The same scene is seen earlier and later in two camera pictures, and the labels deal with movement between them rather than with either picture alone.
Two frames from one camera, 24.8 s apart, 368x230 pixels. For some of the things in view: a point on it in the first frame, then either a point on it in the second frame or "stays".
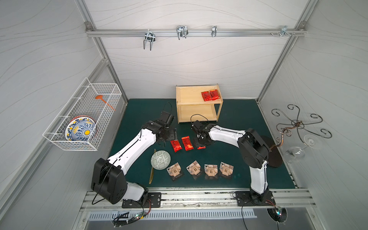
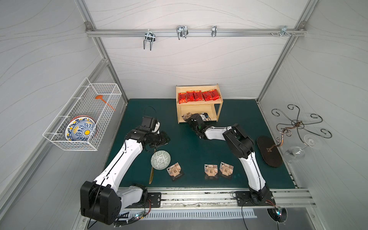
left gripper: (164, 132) to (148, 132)
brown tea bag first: (174, 170) stays
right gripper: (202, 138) to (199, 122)
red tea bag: (206, 96) stays
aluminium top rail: (141, 32) stays
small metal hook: (213, 32) stays
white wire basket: (83, 120) stays
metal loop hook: (182, 31) stays
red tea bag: (176, 145) to (182, 97)
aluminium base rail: (206, 200) stays
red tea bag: (214, 94) stays
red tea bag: (187, 143) to (189, 96)
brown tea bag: (194, 168) to (186, 116)
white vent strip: (133, 216) stays
